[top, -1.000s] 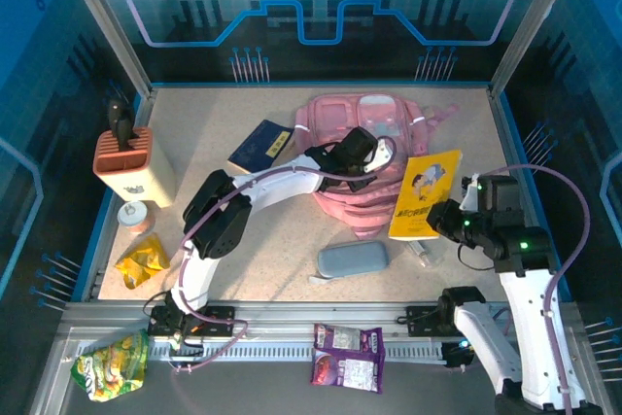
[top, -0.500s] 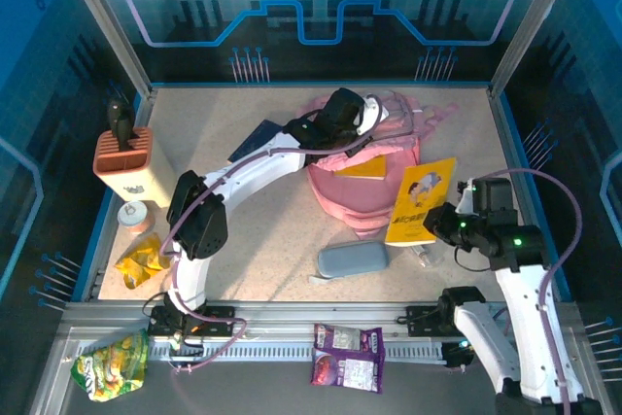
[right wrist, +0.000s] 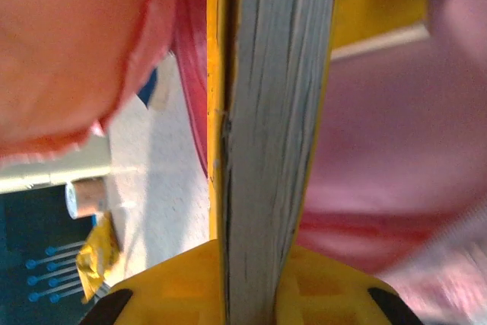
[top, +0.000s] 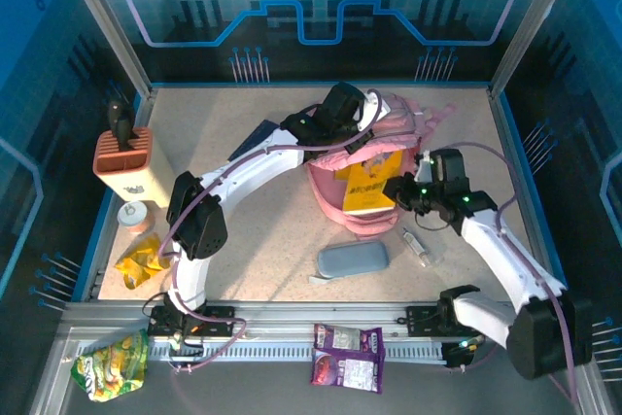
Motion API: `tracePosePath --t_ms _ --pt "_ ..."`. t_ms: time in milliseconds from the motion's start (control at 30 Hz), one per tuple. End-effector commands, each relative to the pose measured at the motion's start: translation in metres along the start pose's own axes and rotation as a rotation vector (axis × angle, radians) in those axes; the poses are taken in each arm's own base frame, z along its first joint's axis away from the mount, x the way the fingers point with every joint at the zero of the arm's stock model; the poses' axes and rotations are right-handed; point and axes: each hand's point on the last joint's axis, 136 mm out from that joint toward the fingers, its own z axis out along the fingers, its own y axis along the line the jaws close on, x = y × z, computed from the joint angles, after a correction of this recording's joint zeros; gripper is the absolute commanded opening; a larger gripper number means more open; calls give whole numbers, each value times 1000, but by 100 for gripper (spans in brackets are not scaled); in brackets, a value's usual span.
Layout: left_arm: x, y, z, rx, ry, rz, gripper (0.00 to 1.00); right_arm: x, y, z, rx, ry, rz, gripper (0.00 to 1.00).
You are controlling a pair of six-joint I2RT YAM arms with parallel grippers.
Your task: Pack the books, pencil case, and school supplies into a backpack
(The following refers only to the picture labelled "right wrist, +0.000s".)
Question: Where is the pink backpack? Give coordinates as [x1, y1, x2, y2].
[0, 0, 487, 325]

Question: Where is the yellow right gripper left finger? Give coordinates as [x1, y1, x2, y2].
[112, 240, 229, 325]

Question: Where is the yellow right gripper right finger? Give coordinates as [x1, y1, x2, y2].
[274, 244, 396, 325]

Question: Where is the white-lidded brown cup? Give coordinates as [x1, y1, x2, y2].
[63, 179, 108, 220]

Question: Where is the crumpled yellow wrapper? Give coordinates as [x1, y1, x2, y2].
[75, 213, 123, 303]

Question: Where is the thick yellow cartoon book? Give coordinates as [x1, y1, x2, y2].
[205, 0, 431, 325]

